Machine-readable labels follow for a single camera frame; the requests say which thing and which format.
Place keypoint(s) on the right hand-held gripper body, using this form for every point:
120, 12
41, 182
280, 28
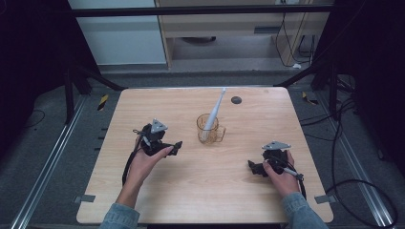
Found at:
274, 154

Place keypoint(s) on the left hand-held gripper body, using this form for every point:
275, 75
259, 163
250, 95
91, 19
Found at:
154, 136

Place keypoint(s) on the amber transparent cup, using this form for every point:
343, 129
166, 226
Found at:
210, 133

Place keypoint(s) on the white electric toothbrush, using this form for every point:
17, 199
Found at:
213, 114

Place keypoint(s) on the person's right hand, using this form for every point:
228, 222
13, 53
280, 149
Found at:
283, 181

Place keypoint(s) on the person's left hand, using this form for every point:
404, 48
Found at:
144, 167

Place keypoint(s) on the yellow black striped tape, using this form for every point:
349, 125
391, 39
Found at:
102, 102
309, 99

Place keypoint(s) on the black metal stand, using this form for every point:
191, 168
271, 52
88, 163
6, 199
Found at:
71, 92
332, 89

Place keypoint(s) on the white plug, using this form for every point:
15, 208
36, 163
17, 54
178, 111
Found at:
296, 66

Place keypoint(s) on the white cabinet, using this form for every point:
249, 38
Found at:
117, 35

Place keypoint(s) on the dark curtain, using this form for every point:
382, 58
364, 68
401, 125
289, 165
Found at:
375, 63
28, 63

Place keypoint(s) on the grey table bracket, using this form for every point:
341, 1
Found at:
324, 199
84, 198

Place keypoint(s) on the aluminium floor rail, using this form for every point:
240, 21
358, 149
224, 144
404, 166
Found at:
47, 162
359, 159

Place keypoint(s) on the black horizontal frame bar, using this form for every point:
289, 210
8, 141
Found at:
191, 11

